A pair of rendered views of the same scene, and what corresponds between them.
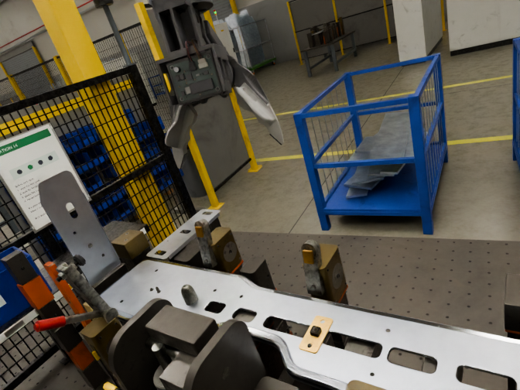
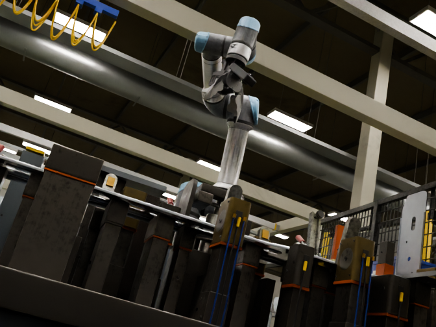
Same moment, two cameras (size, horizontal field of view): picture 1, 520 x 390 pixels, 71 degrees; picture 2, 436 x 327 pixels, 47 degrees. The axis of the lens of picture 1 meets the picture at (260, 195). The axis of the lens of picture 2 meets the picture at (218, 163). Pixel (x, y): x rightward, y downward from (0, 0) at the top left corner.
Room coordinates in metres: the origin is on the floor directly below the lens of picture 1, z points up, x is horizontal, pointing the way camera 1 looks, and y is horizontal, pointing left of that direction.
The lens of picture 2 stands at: (1.34, -1.15, 0.66)
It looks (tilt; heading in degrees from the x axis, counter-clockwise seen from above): 21 degrees up; 125
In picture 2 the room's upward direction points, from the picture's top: 14 degrees clockwise
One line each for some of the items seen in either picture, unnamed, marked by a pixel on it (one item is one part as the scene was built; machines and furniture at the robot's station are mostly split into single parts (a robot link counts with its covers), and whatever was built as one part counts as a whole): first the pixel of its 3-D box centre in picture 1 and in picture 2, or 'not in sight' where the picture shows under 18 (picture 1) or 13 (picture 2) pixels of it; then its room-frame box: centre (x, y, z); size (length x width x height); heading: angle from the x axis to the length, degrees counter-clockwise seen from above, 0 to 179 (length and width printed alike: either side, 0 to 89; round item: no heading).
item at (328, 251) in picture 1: (336, 308); (222, 268); (0.70, -0.10, 0.87); 0.12 x 0.07 x 0.35; 140
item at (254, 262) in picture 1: (270, 302); (294, 303); (0.83, 0.07, 0.84); 0.10 x 0.05 x 0.29; 140
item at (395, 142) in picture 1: (381, 140); not in sight; (2.70, -1.06, 0.48); 1.20 x 0.80 x 0.95; 143
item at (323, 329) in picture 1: (316, 331); not in sight; (0.51, -0.02, 1.01); 0.08 x 0.04 x 0.01; 140
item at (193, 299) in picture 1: (189, 295); not in sight; (0.73, 0.24, 1.02); 0.03 x 0.03 x 0.07
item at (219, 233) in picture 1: (236, 278); (351, 306); (0.95, 0.15, 0.87); 0.12 x 0.07 x 0.35; 140
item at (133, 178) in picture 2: not in sight; (111, 176); (0.11, 0.02, 1.16); 0.37 x 0.14 x 0.02; 50
